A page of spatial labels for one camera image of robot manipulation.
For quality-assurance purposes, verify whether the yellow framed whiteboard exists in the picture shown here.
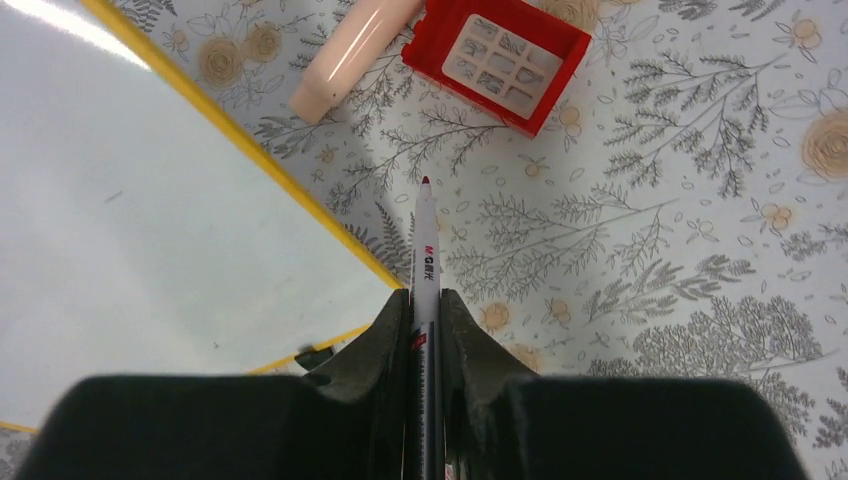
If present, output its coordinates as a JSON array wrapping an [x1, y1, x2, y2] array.
[[1, 1, 390, 432]]

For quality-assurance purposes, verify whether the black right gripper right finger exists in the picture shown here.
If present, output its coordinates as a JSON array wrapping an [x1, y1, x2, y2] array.
[[440, 289, 806, 479]]

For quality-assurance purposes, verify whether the red tip white marker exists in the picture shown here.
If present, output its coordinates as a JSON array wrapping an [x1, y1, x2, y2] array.
[[403, 177, 445, 479]]

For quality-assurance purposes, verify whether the red plastic tray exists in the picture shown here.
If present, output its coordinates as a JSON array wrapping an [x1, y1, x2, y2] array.
[[401, 0, 590, 138]]

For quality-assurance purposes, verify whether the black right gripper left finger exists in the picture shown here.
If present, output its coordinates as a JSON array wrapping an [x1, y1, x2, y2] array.
[[18, 289, 410, 479]]

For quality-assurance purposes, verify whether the floral table mat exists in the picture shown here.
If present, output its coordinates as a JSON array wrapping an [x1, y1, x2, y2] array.
[[75, 1, 847, 479]]

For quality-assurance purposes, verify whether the black whiteboard foot right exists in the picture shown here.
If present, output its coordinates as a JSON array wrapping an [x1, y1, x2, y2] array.
[[294, 345, 335, 371]]

